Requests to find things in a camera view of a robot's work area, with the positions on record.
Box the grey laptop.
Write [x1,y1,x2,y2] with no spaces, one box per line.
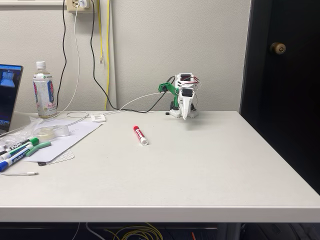
[0,64,24,133]

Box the black cap Expo marker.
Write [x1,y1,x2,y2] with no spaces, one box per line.
[0,143,35,162]

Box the white cable under table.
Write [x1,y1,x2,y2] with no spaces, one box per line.
[85,222,103,240]

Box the white adapter hub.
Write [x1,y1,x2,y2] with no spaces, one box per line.
[89,112,107,123]

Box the clear plastic drink bottle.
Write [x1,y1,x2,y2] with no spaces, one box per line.
[32,61,58,119]

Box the green cap Expo marker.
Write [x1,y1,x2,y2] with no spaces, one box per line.
[0,137,40,154]

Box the white lightning cable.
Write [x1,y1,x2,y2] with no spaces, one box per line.
[0,171,40,177]

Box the mint green plastic tool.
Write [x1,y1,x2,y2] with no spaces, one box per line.
[25,141,52,158]

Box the yellow cable bundle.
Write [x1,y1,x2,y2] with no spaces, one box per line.
[103,223,165,240]

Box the thin yellow network cable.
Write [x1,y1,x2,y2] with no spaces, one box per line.
[97,0,104,64]

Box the black power cable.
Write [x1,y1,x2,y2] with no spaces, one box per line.
[55,0,68,116]

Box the beige wall outlet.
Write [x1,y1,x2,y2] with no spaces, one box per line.
[66,0,97,14]

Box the white charger cable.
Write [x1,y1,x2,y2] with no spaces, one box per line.
[0,3,90,138]

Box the white paper sheet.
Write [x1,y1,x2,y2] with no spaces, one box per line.
[23,121,103,163]

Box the dark door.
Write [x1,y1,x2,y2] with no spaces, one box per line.
[239,0,320,196]

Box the grey table leg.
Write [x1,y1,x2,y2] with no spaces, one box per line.
[217,222,242,240]

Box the white mesh mat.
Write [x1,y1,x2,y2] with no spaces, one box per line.
[37,149,75,167]

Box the black camera cable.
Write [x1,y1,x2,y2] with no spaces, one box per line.
[91,0,176,114]

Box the clear tape dispenser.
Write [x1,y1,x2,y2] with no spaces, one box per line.
[33,125,71,140]

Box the brass door knob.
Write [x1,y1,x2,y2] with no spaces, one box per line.
[269,42,287,55]

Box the red marker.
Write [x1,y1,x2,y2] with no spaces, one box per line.
[132,125,150,147]

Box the blue cap Expo marker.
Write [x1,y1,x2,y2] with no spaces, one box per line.
[0,152,27,172]

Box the clear plastic bag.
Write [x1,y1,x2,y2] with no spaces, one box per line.
[0,116,45,151]

